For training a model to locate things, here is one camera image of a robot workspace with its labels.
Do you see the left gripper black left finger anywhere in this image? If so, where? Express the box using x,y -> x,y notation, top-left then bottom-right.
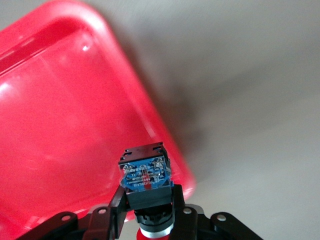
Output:
87,185 -> 131,240

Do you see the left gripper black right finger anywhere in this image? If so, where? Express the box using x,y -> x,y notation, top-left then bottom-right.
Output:
172,184 -> 199,240

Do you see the red plastic tray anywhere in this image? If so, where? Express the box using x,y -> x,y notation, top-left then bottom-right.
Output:
0,0 -> 196,240

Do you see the red mushroom push button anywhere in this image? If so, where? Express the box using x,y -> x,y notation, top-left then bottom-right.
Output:
118,141 -> 175,240

